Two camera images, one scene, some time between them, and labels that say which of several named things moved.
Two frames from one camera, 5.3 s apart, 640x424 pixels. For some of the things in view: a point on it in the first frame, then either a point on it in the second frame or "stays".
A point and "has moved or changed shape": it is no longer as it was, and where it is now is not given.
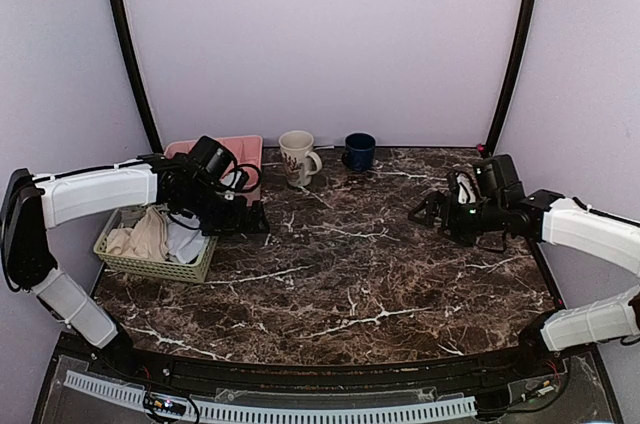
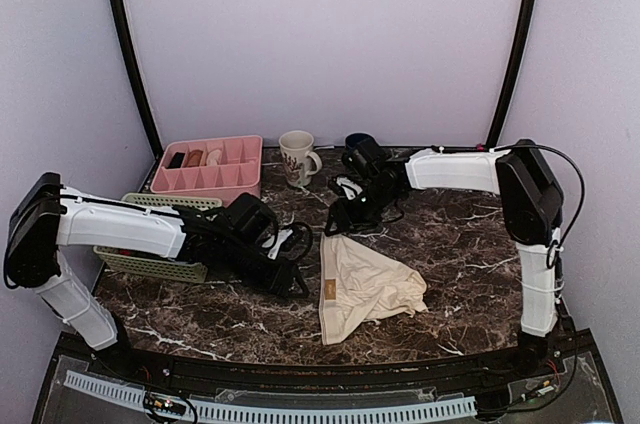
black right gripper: [436, 200] -> [345, 217]
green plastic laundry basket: [123, 218] stays
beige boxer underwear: [146, 240] has moved or changed shape
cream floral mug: [300, 164] stays
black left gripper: [236, 224] -> [278, 281]
